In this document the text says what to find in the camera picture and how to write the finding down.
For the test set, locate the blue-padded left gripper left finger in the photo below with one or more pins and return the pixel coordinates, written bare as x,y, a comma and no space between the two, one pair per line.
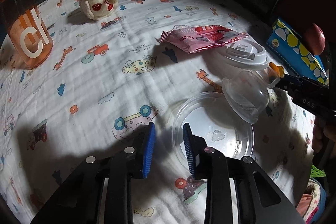
100,190

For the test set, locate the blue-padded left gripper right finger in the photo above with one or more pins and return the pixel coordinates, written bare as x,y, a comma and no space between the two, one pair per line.
259,199

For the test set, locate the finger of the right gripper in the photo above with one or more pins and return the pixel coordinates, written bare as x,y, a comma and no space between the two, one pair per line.
286,83

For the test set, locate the orange gold foil wrapper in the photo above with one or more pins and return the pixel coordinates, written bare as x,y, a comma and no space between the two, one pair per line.
275,73

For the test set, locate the clear dome lid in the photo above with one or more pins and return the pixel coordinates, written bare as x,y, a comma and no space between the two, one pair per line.
246,94

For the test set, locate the white coffee cup lid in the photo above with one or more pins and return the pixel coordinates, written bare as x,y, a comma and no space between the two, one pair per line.
246,54

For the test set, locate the clear round lid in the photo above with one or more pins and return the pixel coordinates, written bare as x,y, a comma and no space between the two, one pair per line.
212,118

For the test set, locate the pink snack wrapper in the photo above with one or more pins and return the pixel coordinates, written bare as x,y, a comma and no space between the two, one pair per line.
201,38

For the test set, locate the right hand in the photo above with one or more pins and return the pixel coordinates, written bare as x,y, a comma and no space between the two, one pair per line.
322,129

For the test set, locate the blue yellow-dotted tissue box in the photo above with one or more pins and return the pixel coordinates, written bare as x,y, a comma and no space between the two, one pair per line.
287,45

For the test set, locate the red apple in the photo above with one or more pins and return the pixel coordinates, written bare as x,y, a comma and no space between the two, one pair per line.
315,39

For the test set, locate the green plastic mesh basket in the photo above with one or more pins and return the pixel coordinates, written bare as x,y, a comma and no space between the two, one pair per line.
316,173

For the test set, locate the white cartoon-print blanket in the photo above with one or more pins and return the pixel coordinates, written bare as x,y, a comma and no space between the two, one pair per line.
105,80

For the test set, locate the orange transparent water bottle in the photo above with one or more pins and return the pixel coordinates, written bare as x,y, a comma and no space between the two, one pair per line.
26,31

